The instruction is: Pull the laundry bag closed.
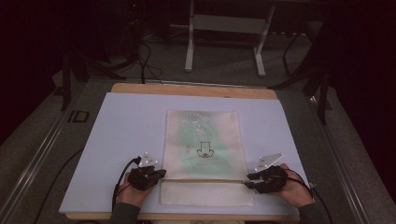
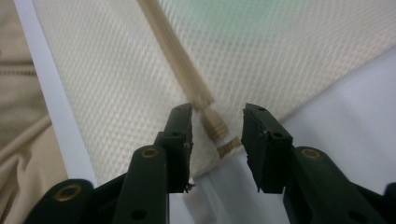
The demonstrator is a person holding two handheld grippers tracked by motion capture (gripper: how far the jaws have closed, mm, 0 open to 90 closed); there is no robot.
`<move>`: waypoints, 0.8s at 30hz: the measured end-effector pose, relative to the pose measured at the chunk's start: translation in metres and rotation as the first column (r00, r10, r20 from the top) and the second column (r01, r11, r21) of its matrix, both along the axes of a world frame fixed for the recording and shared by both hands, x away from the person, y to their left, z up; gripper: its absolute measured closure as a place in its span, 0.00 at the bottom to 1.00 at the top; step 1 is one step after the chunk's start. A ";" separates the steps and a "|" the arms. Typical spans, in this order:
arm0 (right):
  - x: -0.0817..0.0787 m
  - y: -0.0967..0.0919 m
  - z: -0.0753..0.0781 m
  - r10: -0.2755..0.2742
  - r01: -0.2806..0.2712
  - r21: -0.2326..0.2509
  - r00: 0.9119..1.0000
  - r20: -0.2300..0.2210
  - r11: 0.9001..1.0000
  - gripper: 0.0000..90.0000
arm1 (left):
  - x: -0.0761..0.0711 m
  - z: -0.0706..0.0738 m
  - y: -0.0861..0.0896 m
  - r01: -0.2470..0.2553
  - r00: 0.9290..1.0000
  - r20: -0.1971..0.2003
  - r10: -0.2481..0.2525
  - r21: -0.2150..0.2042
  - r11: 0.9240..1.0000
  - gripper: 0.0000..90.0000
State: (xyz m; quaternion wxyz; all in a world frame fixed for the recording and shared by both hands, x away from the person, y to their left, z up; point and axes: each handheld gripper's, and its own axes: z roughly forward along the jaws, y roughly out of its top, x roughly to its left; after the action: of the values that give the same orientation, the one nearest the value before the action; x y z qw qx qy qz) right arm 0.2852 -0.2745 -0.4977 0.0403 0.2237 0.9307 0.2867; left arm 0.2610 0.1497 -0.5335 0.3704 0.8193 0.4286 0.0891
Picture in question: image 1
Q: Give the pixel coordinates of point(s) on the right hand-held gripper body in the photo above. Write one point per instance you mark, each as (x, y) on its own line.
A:
(274, 180)

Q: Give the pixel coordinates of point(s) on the black stand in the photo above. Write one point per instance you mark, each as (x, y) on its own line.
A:
(322, 93)
(67, 81)

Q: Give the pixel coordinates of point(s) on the wooden table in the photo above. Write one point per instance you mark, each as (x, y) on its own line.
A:
(186, 90)

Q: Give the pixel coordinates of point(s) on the green garment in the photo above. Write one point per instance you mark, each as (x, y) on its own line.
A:
(194, 140)

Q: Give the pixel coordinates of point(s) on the person's left hand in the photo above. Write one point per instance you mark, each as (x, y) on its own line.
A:
(132, 196)

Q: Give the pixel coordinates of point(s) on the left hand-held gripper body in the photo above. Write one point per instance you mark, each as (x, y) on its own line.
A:
(143, 179)

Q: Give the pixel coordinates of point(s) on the clear zip bag with drawing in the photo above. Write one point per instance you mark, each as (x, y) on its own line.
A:
(204, 143)

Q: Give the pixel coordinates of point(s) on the light blue mat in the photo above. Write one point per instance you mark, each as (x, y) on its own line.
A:
(124, 124)

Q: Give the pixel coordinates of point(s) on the person's right hand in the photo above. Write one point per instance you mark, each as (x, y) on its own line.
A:
(295, 193)

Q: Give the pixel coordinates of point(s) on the white metal stand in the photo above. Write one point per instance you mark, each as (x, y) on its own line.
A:
(230, 23)

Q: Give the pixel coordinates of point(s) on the metal floor rail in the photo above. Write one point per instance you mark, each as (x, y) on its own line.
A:
(339, 161)
(34, 158)

